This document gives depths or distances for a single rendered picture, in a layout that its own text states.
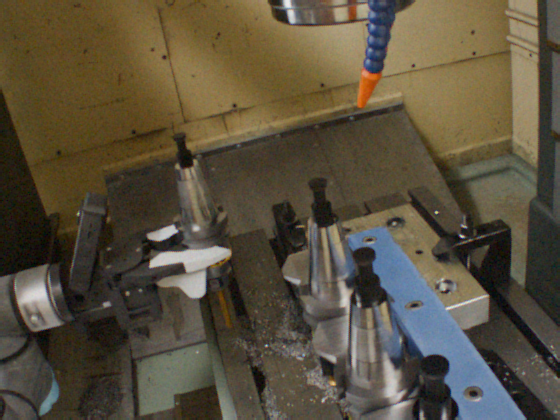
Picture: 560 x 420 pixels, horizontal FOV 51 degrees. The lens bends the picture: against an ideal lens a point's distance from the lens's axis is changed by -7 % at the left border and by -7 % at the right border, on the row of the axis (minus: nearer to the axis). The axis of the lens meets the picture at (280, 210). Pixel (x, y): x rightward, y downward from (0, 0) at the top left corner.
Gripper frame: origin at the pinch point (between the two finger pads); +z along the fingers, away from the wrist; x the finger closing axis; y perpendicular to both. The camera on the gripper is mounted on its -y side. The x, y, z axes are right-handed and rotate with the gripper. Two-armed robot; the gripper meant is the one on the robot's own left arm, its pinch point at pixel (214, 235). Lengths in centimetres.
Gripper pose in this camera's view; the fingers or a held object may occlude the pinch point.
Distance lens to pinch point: 73.8
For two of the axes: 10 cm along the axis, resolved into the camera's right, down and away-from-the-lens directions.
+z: 9.6, -2.6, 1.1
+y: 1.8, 8.5, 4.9
